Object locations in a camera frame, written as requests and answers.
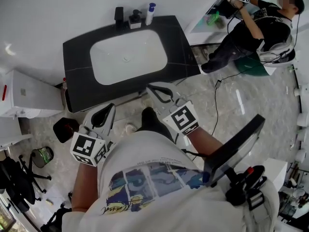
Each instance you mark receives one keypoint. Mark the black sink vanity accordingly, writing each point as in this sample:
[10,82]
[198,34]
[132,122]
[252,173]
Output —
[77,64]

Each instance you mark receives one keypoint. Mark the black chest-mounted tablet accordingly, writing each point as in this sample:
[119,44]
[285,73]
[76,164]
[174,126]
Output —
[234,151]

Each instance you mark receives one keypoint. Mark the person's right forearm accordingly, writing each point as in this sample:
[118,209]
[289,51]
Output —
[205,146]

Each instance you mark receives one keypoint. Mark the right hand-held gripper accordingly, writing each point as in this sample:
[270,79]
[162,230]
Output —
[182,117]

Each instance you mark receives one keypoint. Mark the person's white shoe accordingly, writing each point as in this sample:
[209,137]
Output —
[130,129]

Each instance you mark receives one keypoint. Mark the green bottle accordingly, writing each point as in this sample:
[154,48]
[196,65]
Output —
[213,18]

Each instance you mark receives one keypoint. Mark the mesh wastebasket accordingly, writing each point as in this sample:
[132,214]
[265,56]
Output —
[42,157]

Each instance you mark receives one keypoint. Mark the small white cabinet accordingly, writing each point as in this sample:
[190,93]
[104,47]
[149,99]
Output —
[275,170]

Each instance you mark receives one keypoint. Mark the white sink basin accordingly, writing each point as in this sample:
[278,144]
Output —
[108,64]

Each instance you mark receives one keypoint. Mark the white water dispenser cabinet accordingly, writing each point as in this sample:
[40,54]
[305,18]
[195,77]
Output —
[31,93]

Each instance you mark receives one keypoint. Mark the green stool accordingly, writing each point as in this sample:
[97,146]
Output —
[251,66]

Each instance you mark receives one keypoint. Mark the person's black trousers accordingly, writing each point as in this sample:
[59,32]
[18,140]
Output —
[154,122]

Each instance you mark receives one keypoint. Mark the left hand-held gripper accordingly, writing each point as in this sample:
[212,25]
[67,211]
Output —
[88,147]

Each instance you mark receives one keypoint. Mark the blue and white bottle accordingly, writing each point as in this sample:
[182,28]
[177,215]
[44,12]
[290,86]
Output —
[149,16]

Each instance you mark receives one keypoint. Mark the person's white printed shirt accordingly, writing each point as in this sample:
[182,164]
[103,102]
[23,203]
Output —
[149,153]

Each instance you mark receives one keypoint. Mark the red-capped bottle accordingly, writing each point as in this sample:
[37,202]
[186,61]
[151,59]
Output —
[64,84]

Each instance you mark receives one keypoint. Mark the small black bottle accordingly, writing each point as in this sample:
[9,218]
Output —
[134,20]

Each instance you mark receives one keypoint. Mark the black faucet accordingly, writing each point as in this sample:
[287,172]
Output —
[119,18]

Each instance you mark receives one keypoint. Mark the beige bin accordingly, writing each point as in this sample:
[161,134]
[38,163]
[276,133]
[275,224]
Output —
[68,100]

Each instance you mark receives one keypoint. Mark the white shelf unit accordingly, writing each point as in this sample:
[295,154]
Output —
[12,134]

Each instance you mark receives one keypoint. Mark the black chest mount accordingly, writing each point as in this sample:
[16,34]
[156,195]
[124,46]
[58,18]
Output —
[246,187]

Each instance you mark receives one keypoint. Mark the person's left forearm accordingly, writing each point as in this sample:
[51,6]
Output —
[85,187]

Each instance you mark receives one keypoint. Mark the black trash bin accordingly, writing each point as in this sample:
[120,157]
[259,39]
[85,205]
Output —
[64,129]

